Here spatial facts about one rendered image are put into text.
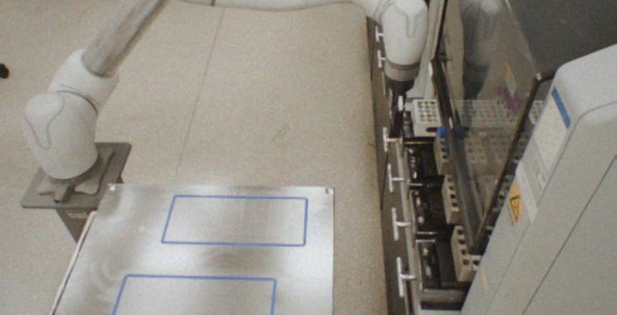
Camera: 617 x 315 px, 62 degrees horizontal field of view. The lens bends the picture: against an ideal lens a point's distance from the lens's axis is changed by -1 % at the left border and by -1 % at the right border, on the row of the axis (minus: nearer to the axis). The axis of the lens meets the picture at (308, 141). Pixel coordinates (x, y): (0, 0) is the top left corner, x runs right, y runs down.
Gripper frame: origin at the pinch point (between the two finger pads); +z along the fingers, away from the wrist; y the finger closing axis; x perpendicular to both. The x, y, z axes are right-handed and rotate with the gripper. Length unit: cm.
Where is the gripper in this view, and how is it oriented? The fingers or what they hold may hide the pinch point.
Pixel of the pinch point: (394, 128)
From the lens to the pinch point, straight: 152.3
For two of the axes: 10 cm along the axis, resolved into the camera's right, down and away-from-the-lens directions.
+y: 0.4, -7.1, 7.0
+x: -10.0, -0.1, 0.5
